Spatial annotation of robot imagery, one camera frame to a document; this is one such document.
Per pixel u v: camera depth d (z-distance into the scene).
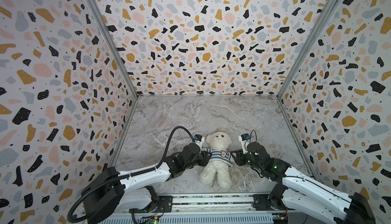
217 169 0.79
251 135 1.00
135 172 0.47
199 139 0.73
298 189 0.51
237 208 0.73
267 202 0.74
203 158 0.65
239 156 0.69
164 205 0.73
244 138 0.72
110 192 0.40
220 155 0.82
